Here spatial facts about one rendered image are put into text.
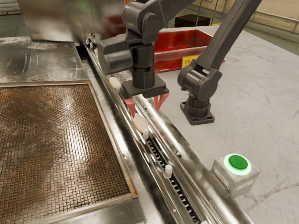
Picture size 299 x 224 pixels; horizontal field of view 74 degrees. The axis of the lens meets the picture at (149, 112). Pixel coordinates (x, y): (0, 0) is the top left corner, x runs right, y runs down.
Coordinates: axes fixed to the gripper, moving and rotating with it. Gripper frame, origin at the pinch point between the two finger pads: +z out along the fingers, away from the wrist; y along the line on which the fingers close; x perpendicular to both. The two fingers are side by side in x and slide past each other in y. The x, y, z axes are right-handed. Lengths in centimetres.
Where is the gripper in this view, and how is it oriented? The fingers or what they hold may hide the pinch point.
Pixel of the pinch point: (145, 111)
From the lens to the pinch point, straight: 56.6
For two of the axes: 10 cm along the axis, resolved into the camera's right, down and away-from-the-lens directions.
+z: 0.2, 7.9, 6.2
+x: 4.0, 5.6, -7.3
